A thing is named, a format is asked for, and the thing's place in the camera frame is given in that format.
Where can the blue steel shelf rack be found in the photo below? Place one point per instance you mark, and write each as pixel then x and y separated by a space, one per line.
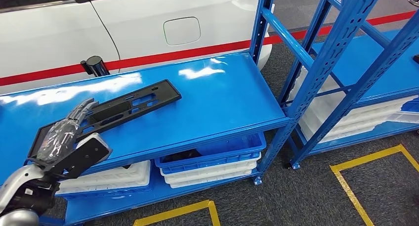
pixel 212 100
pixel 370 60

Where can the white plastic bin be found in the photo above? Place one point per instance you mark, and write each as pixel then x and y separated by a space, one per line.
pixel 343 132
pixel 209 182
pixel 114 173
pixel 360 121
pixel 404 118
pixel 108 186
pixel 209 172
pixel 327 103

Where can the blue plastic bin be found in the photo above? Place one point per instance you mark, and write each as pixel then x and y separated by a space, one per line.
pixel 229 147
pixel 411 106

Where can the black barrier post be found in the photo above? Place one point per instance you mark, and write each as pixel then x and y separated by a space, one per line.
pixel 96 67

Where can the silver round metal object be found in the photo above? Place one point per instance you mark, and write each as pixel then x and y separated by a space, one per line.
pixel 414 1

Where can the black parts in bin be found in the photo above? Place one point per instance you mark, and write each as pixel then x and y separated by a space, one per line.
pixel 180 156

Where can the long black plastic part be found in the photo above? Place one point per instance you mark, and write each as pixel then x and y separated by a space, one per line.
pixel 416 59
pixel 163 91

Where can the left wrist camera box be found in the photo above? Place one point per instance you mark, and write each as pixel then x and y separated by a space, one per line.
pixel 88 152

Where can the white car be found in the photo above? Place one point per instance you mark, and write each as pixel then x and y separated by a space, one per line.
pixel 49 31

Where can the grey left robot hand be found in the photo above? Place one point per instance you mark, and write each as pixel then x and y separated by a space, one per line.
pixel 59 139

